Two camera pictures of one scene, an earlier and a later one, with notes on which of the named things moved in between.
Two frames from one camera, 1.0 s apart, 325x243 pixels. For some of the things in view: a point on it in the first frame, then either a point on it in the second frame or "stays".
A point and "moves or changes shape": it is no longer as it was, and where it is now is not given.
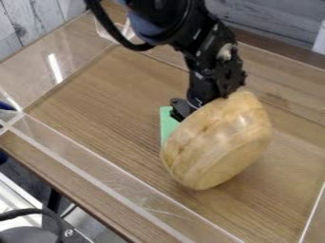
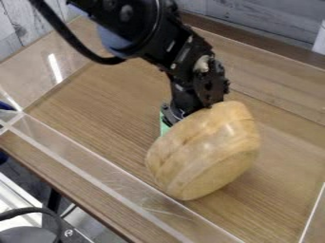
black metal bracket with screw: x=67 y=233 stays
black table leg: x=55 y=200 stays
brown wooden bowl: x=219 y=141 moves or changes shape
